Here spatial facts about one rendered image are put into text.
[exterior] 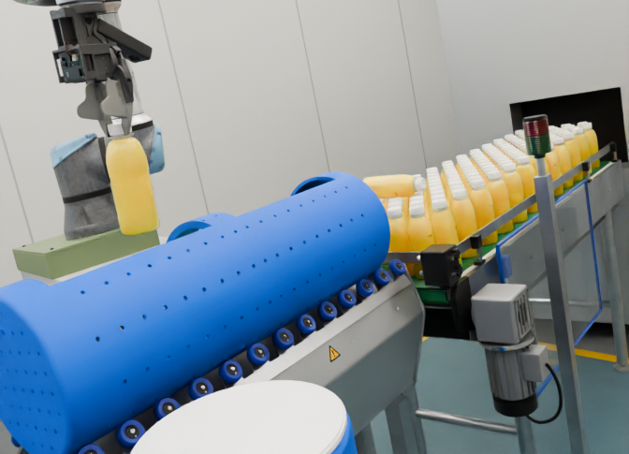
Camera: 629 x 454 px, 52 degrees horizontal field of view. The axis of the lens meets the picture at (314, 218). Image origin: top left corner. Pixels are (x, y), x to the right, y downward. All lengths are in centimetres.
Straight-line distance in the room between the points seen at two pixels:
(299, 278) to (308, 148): 373
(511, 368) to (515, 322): 13
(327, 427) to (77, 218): 97
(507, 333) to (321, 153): 359
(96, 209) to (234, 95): 313
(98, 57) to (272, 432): 64
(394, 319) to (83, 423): 82
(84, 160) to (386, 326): 81
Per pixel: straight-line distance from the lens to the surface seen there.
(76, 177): 160
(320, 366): 138
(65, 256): 152
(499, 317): 166
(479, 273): 177
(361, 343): 149
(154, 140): 159
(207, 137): 449
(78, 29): 111
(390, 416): 175
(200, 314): 112
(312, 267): 132
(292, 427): 83
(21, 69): 407
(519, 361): 172
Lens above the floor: 142
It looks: 10 degrees down
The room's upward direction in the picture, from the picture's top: 11 degrees counter-clockwise
